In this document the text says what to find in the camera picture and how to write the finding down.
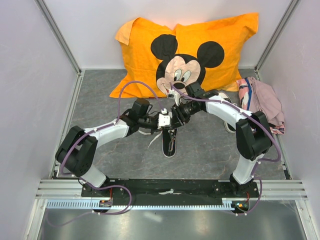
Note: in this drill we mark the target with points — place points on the slotted grey cable duct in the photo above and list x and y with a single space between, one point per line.
89 204

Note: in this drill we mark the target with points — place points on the orange Mickey Mouse pillow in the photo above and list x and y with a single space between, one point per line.
158 58

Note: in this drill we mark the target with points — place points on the aluminium front rail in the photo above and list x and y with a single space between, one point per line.
271 189

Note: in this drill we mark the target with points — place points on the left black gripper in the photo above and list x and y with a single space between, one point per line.
156 129

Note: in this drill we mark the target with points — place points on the aluminium frame post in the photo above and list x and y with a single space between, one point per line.
293 4
58 35

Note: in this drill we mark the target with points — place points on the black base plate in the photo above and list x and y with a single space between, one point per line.
193 190

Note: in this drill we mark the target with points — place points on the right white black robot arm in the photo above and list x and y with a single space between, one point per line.
252 131

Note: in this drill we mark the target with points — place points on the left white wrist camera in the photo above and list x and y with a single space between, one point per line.
164 118

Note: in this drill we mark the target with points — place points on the left aluminium frame post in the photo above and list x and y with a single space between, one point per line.
58 35

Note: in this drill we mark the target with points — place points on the black canvas sneaker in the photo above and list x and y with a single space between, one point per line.
168 137

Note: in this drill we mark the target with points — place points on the pink folded cloth pile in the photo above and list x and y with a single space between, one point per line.
255 96

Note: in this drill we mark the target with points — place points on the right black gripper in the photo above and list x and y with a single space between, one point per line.
178 117

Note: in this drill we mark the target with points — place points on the right aluminium frame post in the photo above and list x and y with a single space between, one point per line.
293 4

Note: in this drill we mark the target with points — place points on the white shoelace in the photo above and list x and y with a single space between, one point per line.
159 133

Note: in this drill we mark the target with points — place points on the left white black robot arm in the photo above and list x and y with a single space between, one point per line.
77 151

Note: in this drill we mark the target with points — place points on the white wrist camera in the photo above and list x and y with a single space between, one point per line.
175 95
164 118

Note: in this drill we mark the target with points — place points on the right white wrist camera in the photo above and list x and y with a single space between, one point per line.
175 95

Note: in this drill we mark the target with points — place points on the white tape scrap on base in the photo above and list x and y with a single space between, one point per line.
169 192

